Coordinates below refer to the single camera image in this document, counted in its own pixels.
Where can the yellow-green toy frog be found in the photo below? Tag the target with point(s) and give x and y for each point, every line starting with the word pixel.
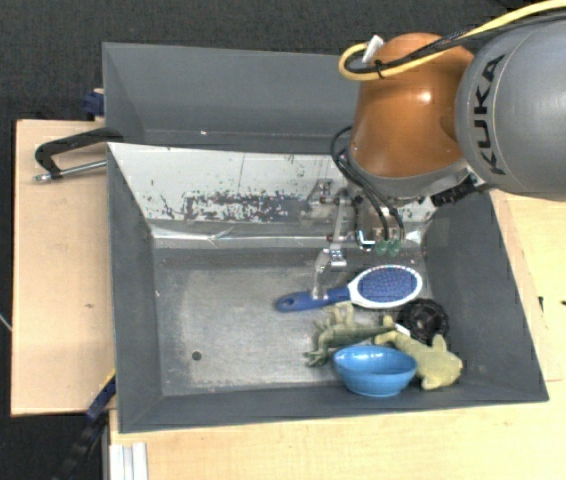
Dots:
pixel 435 363

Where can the green toy lizard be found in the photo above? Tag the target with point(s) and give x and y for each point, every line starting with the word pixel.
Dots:
pixel 343 335

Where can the grey metal bin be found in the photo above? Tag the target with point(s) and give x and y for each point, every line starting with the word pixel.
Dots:
pixel 243 318

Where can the blue and white hairbrush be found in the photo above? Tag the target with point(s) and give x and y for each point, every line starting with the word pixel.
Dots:
pixel 388 285

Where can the black ribbed round knob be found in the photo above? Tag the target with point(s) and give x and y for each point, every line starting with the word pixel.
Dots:
pixel 423 318

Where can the blue bowl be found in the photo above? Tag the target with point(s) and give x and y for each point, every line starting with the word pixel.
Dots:
pixel 373 370

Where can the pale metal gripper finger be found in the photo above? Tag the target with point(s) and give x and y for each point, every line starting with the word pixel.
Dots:
pixel 323 195
pixel 333 260

